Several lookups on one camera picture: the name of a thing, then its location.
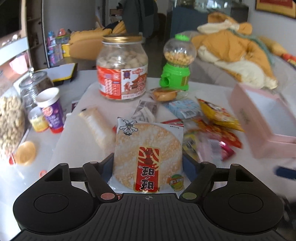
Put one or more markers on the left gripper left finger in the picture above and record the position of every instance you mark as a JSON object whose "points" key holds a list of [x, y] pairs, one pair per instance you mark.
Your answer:
{"points": [[98, 175]]}

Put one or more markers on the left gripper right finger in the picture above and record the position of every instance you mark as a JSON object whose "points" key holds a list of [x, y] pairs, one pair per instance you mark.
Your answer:
{"points": [[200, 175]]}

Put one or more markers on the round rice cracker packet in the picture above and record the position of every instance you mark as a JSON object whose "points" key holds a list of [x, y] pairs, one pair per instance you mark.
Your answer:
{"points": [[148, 158]]}

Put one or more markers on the pink red candy packet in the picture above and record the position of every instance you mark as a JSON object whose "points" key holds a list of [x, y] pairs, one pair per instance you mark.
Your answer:
{"points": [[210, 150]]}

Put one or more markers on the long rice cracker packet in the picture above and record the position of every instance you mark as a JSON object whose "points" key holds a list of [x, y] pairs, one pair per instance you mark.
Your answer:
{"points": [[102, 131]]}

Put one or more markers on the red orange snack packet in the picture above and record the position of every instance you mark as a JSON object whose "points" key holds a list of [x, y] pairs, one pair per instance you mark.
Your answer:
{"points": [[219, 133]]}

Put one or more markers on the yellow snack packet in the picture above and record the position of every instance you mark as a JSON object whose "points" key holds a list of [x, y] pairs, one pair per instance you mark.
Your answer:
{"points": [[219, 116]]}

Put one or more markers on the blue white snack packet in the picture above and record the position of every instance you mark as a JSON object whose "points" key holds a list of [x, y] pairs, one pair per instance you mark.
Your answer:
{"points": [[184, 108]]}

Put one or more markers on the orange jar lid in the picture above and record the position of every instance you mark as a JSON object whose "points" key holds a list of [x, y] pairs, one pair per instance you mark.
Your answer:
{"points": [[25, 153]]}

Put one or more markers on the small yellow label jar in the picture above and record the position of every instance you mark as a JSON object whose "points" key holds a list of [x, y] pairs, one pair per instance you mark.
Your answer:
{"points": [[38, 120]]}

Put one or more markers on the grey white snack packet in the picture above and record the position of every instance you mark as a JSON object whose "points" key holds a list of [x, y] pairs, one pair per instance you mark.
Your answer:
{"points": [[145, 111]]}

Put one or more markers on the pink cardboard box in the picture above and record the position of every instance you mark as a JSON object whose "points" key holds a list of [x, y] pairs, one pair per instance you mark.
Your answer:
{"points": [[268, 123]]}

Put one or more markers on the small wrapped pastry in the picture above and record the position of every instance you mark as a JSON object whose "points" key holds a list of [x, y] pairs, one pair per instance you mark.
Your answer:
{"points": [[163, 94]]}

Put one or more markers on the purple paper cup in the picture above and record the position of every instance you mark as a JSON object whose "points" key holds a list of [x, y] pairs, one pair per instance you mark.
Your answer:
{"points": [[49, 103]]}

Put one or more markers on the glass jar of nuts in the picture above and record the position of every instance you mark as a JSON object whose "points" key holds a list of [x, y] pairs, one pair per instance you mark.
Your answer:
{"points": [[12, 122]]}

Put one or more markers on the empty glass jar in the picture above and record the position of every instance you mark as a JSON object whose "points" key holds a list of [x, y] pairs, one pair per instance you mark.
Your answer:
{"points": [[30, 87]]}

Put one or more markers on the large peanut jar red label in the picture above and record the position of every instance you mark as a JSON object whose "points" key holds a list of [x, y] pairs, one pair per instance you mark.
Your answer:
{"points": [[122, 67]]}

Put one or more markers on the green gumball candy dispenser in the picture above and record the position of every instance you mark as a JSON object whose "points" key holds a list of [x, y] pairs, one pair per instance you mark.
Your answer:
{"points": [[179, 53]]}

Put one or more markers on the yellow armchair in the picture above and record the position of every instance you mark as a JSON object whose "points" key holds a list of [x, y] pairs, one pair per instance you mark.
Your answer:
{"points": [[87, 44]]}

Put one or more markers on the orange cream blanket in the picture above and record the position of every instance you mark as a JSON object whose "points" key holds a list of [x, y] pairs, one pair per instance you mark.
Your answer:
{"points": [[231, 46]]}

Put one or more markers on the dark hanging jacket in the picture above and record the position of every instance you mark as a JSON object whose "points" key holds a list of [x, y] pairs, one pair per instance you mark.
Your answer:
{"points": [[140, 16]]}

